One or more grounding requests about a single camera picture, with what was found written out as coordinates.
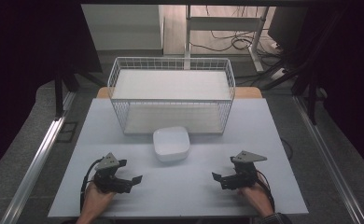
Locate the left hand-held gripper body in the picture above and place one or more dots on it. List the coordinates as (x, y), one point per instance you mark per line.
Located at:
(108, 179)

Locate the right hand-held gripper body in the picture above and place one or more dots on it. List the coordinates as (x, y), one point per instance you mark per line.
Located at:
(244, 174)

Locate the person's left hand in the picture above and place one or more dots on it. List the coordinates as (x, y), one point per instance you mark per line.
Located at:
(96, 199)

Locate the person's right hand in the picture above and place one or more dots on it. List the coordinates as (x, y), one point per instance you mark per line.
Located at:
(257, 196)

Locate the white square bowl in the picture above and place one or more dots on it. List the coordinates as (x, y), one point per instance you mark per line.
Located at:
(171, 143)

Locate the wooden table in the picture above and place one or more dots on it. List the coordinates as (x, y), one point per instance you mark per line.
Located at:
(248, 92)

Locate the black metal stand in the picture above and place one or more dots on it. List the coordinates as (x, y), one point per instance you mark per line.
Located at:
(58, 93)
(312, 93)

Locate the white power strip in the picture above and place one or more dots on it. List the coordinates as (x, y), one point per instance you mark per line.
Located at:
(278, 73)

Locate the white cabinet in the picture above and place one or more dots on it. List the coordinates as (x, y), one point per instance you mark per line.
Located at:
(124, 28)

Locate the black curtain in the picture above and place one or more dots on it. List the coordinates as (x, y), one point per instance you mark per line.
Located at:
(24, 46)
(351, 62)

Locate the dark box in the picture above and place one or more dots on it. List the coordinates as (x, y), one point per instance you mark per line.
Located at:
(287, 26)

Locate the aluminium rail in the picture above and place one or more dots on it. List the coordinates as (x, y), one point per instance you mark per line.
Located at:
(329, 161)
(37, 161)

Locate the white metal desk frame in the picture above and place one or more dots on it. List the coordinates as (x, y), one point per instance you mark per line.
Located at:
(223, 23)

